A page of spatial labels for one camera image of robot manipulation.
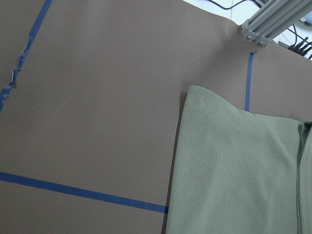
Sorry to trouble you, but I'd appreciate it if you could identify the olive green long-sleeve shirt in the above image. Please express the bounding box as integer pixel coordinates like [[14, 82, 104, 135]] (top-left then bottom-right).
[[166, 85, 312, 234]]

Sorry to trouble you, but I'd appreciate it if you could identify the aluminium frame post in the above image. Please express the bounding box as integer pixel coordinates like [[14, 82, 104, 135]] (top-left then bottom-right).
[[240, 0, 312, 47]]

